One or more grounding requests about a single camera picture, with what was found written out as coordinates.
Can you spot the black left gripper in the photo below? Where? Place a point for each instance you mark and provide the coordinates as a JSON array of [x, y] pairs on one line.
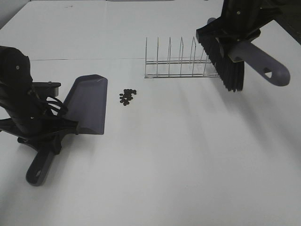
[[30, 117]]

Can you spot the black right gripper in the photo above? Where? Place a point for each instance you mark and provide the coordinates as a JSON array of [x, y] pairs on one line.
[[242, 20]]

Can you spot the grey hand brush black bristles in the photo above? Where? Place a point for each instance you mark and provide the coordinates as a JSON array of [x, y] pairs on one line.
[[229, 59]]

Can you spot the grey plastic dustpan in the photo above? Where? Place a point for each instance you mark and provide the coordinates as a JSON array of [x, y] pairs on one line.
[[86, 103]]

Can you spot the pile of coffee beans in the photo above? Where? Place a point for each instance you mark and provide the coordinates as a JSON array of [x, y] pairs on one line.
[[126, 96]]

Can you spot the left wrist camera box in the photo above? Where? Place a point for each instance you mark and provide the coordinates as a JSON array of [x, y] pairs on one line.
[[45, 89]]

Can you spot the chrome wire dish rack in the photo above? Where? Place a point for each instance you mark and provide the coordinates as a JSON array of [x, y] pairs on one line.
[[163, 60]]

